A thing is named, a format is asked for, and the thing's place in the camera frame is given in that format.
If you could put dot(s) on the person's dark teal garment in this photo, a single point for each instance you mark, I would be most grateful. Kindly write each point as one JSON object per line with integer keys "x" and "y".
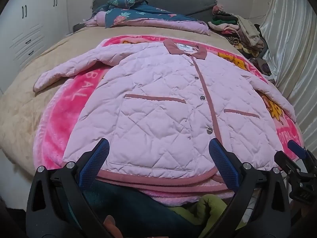
{"x": 138, "y": 213}

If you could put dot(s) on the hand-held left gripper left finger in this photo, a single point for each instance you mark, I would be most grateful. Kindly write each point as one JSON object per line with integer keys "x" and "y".
{"x": 95, "y": 162}

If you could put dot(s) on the white satin curtain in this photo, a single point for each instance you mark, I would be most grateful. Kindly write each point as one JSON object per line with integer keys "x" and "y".
{"x": 292, "y": 54}

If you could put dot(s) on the pile of mixed clothes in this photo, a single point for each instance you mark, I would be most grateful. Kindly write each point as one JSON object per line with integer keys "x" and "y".
{"x": 247, "y": 34}

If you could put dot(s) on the person's green fleece garment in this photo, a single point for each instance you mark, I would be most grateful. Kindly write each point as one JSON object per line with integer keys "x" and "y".
{"x": 210, "y": 208}

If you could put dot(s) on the pink printed blanket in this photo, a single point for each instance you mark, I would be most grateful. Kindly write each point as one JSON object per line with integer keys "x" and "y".
{"x": 64, "y": 119}

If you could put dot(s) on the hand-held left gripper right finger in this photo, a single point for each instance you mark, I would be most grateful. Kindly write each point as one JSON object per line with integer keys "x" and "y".
{"x": 224, "y": 164}

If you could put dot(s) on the pink quilted jacket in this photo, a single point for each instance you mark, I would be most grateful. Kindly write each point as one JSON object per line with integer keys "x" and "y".
{"x": 161, "y": 104}

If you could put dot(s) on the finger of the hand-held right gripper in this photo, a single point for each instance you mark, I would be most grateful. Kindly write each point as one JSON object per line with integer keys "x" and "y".
{"x": 296, "y": 148}
{"x": 284, "y": 160}

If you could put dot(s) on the teal floral quilt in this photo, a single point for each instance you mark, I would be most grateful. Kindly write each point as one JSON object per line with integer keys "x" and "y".
{"x": 138, "y": 14}

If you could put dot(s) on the beige bed cover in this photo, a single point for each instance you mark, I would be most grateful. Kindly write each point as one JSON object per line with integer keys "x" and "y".
{"x": 29, "y": 79}

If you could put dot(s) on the white wardrobe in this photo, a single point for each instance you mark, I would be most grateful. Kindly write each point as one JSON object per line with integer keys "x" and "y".
{"x": 29, "y": 29}

